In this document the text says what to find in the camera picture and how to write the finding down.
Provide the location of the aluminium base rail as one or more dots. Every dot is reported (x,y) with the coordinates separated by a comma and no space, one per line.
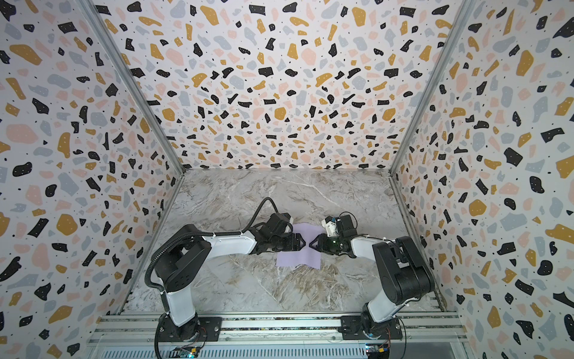
(283,335)

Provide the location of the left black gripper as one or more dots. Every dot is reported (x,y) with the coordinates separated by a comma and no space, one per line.
(291,241)

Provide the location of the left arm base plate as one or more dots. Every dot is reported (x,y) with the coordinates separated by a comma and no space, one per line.
(198,329)

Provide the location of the left aluminium corner post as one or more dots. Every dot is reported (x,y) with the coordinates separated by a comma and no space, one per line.
(89,11)

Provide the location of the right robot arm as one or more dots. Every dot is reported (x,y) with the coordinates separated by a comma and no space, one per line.
(404,274)

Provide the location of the lilac square paper sheet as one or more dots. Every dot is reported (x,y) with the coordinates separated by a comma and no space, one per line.
(306,256)

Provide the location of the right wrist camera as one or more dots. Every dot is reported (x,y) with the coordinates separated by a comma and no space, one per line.
(330,226)

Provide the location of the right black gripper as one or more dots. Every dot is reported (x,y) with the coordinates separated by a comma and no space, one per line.
(325,242)

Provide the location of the aluminium corner post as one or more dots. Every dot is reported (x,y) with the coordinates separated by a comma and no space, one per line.
(460,20)
(89,11)

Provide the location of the circuit board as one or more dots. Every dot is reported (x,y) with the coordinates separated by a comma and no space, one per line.
(378,351)
(185,352)

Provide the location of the right aluminium corner post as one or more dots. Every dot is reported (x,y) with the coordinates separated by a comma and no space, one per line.
(460,20)

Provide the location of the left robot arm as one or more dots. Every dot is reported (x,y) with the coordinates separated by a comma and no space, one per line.
(175,265)

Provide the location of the right circuit board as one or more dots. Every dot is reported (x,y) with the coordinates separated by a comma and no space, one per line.
(378,351)

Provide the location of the left circuit board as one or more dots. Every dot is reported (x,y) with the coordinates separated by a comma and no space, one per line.
(185,352)

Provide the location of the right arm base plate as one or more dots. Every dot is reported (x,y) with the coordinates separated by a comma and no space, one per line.
(362,328)

